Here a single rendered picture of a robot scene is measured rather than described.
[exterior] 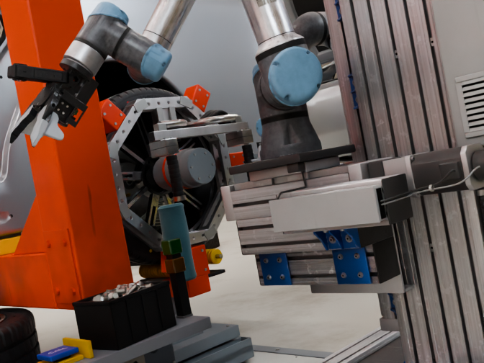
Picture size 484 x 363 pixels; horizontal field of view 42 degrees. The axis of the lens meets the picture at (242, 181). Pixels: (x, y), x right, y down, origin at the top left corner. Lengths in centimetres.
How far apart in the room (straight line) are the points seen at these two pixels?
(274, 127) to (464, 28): 46
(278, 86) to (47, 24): 71
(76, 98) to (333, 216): 58
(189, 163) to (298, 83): 87
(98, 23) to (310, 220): 60
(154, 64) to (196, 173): 86
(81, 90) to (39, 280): 72
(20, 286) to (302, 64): 113
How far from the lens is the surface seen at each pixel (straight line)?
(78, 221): 172
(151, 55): 137
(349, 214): 124
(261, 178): 153
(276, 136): 149
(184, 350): 237
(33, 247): 195
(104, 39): 138
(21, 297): 206
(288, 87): 136
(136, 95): 236
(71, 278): 175
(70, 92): 137
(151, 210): 235
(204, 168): 219
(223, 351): 245
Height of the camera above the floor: 80
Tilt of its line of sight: 1 degrees down
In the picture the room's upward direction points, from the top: 11 degrees counter-clockwise
